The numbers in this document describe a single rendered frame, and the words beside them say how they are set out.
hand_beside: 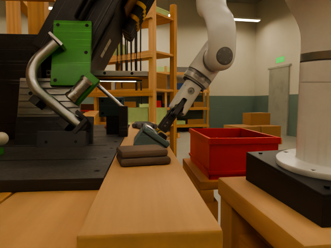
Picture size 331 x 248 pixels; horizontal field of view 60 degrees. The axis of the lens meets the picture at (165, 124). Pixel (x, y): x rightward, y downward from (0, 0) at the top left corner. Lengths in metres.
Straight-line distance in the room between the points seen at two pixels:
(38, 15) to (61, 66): 0.92
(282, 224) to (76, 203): 0.29
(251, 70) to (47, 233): 11.05
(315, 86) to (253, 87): 10.76
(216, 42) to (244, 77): 10.35
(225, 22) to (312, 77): 0.36
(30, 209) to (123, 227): 0.17
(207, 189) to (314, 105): 0.41
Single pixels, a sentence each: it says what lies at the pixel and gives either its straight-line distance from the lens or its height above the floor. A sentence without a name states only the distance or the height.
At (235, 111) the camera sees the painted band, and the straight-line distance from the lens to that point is 10.95.
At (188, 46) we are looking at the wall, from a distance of 10.50.
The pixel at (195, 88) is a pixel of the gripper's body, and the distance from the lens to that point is 0.84.
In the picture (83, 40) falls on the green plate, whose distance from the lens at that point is 0.95.
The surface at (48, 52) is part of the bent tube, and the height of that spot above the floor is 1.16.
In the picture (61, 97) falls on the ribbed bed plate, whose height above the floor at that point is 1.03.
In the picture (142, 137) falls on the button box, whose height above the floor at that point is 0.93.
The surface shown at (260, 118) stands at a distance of 7.58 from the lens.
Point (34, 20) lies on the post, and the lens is 1.82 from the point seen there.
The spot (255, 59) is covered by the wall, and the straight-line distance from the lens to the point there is 11.35.
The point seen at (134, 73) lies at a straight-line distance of 1.02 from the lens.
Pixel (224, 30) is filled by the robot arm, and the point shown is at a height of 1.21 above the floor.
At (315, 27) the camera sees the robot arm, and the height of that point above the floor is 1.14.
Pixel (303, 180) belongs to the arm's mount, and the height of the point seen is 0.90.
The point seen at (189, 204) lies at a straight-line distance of 0.36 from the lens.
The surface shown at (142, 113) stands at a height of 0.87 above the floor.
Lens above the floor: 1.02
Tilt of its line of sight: 4 degrees down
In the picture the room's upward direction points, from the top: straight up
